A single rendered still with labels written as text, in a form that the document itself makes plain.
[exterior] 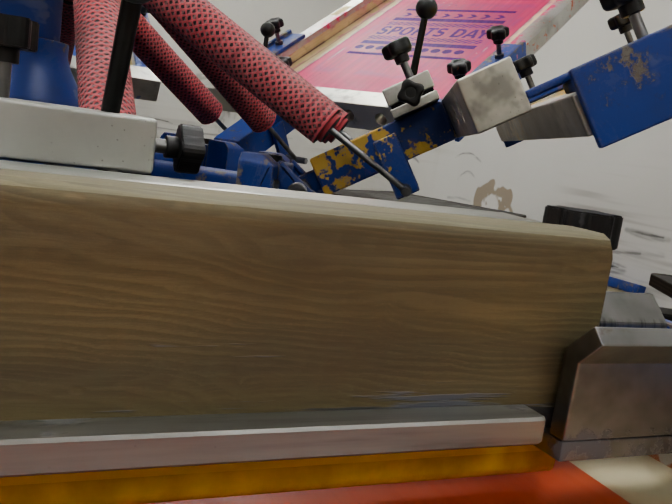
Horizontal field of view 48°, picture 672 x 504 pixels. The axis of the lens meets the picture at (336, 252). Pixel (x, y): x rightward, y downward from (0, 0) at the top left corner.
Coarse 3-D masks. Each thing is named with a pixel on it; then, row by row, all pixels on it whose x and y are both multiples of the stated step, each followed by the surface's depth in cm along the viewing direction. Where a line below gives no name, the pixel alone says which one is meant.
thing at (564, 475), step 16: (560, 464) 33; (432, 480) 30; (448, 480) 30; (464, 480) 30; (480, 480) 30; (496, 480) 30; (512, 480) 31; (528, 480) 31; (544, 480) 31; (560, 480) 31; (576, 480) 31; (592, 480) 32; (240, 496) 26; (256, 496) 26; (272, 496) 26; (288, 496) 27; (304, 496) 27; (320, 496) 27; (336, 496) 27; (352, 496) 27; (368, 496) 27; (384, 496) 28; (400, 496) 28; (416, 496) 28; (432, 496) 28; (448, 496) 28; (464, 496) 29; (480, 496) 29; (496, 496) 29; (512, 496) 29; (528, 496) 29; (544, 496) 30; (560, 496) 30; (576, 496) 30; (592, 496) 30; (608, 496) 30
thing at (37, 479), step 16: (480, 448) 29; (496, 448) 29; (512, 448) 29; (528, 448) 30; (224, 464) 24; (240, 464) 24; (256, 464) 25; (272, 464) 25; (288, 464) 25; (304, 464) 25; (320, 464) 26; (0, 480) 21; (16, 480) 22; (32, 480) 22; (48, 480) 22; (64, 480) 22; (80, 480) 22
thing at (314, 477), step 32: (96, 480) 23; (128, 480) 23; (160, 480) 23; (192, 480) 24; (224, 480) 24; (256, 480) 25; (288, 480) 25; (320, 480) 26; (352, 480) 26; (384, 480) 27; (416, 480) 28
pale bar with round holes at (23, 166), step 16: (0, 160) 44; (96, 176) 42; (112, 176) 44; (128, 176) 45; (144, 176) 47; (240, 192) 46; (256, 192) 47; (272, 192) 48; (288, 192) 50; (304, 192) 52; (400, 208) 51; (416, 208) 52; (432, 208) 54; (448, 208) 56; (464, 208) 58
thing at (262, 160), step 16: (208, 144) 121; (224, 144) 119; (160, 160) 98; (208, 160) 121; (224, 160) 119; (240, 160) 87; (256, 160) 87; (272, 160) 90; (288, 160) 100; (160, 176) 93; (176, 176) 93; (192, 176) 93; (208, 176) 93; (224, 176) 93; (240, 176) 87; (256, 176) 87; (272, 176) 87; (288, 176) 90; (320, 192) 99
